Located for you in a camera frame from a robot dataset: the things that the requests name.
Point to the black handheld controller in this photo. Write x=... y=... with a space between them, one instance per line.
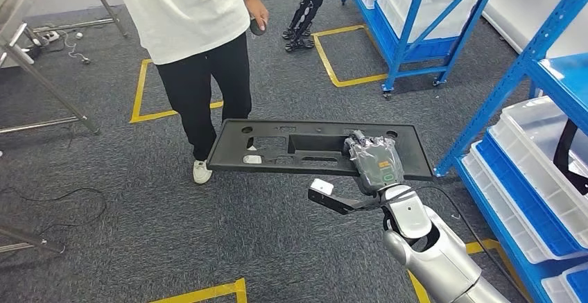
x=256 y=29

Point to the blue metal shelf rack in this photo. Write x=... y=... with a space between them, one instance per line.
x=395 y=62
x=505 y=87

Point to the black plastic part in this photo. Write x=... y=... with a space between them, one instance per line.
x=561 y=154

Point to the person's left hand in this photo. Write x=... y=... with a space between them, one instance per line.
x=258 y=14

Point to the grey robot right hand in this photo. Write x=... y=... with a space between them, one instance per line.
x=376 y=167

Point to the person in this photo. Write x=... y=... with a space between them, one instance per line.
x=183 y=16

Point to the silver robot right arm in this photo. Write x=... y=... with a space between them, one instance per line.
x=436 y=264

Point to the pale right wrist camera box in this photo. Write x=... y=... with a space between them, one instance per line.
x=321 y=187

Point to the small black humanoid robot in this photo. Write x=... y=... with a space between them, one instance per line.
x=305 y=11

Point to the white power strip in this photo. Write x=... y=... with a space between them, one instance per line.
x=51 y=36

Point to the black plastic panel with cutouts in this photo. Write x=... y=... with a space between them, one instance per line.
x=225 y=154

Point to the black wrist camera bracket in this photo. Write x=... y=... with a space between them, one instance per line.
x=340 y=204

